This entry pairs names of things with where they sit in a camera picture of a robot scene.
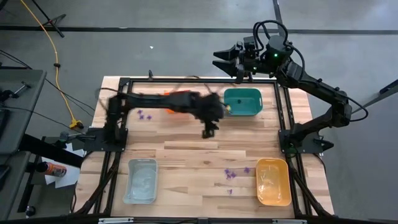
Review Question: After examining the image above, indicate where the white paper sheet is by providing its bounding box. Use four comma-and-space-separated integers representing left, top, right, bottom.
42, 141, 86, 189

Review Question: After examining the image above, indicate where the yellow floor cable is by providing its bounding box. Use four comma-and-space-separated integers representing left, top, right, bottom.
19, 0, 84, 130

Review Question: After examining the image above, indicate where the green plastic bin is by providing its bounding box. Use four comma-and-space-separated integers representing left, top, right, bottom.
223, 88, 264, 117

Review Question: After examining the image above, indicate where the grey side table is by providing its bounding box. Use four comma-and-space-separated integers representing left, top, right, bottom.
0, 68, 47, 156

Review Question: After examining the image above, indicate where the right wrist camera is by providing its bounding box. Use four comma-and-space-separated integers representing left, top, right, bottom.
243, 35, 259, 50

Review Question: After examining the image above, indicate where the clear plastic bin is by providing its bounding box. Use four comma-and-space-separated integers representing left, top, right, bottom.
123, 158, 159, 205

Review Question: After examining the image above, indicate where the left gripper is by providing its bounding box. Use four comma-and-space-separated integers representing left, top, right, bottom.
193, 92, 227, 140

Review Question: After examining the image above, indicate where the black tripod stand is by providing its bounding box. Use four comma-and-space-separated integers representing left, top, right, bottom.
29, 0, 67, 39

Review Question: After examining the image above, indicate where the black slanted bar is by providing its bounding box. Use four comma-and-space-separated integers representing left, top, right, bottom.
341, 79, 398, 119

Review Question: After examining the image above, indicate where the red plastic mesh basket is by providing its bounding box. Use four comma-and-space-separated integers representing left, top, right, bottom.
164, 90, 192, 114

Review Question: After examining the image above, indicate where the black diagonal beam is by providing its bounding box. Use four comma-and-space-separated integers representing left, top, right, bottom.
20, 133, 85, 169

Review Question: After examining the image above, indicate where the thin black floor cable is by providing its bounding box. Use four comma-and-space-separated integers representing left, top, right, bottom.
0, 49, 100, 129

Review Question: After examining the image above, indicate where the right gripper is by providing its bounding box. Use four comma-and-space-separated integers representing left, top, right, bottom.
212, 35, 269, 85

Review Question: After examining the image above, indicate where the orange spray can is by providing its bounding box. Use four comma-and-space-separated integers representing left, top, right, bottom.
36, 161, 68, 178

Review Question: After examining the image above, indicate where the black metal handle tool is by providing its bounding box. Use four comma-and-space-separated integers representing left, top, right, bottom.
0, 81, 32, 102

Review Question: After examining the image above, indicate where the orange plastic bin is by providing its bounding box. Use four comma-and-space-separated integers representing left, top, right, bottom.
256, 157, 293, 207

